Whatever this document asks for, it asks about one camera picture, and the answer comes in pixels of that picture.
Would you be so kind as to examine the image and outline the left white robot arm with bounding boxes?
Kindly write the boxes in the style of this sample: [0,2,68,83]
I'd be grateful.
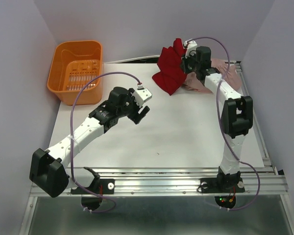
[29,86,152,198]

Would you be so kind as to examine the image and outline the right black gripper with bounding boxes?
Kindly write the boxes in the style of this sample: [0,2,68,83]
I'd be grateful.
[179,49,200,73]

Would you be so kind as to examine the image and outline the pink pleated skirt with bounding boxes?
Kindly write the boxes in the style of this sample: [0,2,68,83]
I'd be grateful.
[181,57,243,95]

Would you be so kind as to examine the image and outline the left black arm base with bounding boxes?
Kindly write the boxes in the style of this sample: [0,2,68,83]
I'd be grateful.
[70,178,115,195]

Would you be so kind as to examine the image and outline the orange plastic basket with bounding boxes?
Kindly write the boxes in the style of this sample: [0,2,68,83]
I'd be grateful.
[47,40,103,106]

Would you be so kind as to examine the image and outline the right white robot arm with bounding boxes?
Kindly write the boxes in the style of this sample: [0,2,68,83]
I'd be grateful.
[181,41,253,191]

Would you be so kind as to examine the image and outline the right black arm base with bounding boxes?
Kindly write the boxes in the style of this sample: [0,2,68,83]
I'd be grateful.
[197,170,245,194]

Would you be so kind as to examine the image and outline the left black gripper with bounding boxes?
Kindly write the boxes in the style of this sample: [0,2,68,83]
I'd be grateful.
[117,88,149,124]

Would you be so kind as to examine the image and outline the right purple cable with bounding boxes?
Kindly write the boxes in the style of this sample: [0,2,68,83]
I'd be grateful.
[185,37,262,212]

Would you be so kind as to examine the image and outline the red pleated skirt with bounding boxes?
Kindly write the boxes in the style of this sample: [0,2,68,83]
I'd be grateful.
[152,38,187,95]

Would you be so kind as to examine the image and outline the aluminium rail frame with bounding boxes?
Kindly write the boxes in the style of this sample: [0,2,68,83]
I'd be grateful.
[21,63,294,235]

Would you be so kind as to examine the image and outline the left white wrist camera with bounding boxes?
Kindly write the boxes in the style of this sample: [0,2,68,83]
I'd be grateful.
[133,84,152,107]

